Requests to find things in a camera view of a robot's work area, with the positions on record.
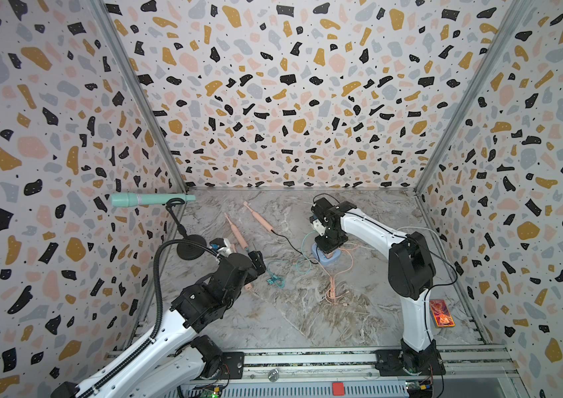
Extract black charging cable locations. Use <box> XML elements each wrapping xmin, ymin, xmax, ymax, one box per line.
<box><xmin>270</xmin><ymin>228</ymin><xmax>322</xmax><ymax>265</ymax></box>

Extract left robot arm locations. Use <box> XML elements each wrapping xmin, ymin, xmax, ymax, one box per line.
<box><xmin>52</xmin><ymin>239</ymin><xmax>267</xmax><ymax>397</ymax></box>

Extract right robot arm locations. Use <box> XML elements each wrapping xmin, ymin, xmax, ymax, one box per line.
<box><xmin>310</xmin><ymin>196</ymin><xmax>446</xmax><ymax>377</ymax></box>

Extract blue power strip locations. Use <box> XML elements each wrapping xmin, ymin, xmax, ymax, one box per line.
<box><xmin>311</xmin><ymin>243</ymin><xmax>341</xmax><ymax>267</ymax></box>

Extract mint green microphone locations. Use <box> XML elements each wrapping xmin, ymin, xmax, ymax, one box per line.
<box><xmin>110</xmin><ymin>192</ymin><xmax>196</xmax><ymax>208</ymax></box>

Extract red smartphone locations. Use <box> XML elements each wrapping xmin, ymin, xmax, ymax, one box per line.
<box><xmin>429</xmin><ymin>299</ymin><xmax>456</xmax><ymax>328</ymax></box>

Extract red button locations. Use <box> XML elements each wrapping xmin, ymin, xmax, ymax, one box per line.
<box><xmin>331</xmin><ymin>382</ymin><xmax>346</xmax><ymax>396</ymax></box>

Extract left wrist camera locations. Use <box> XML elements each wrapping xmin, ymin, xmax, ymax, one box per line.
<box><xmin>210</xmin><ymin>238</ymin><xmax>235</xmax><ymax>257</ymax></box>

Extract white power strip cable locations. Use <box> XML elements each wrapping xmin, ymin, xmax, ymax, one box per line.
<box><xmin>395</xmin><ymin>226</ymin><xmax>454</xmax><ymax>272</ymax></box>

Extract metal base rail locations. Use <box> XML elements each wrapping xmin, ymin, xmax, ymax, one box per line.
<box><xmin>106</xmin><ymin>345</ymin><xmax>519</xmax><ymax>398</ymax></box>

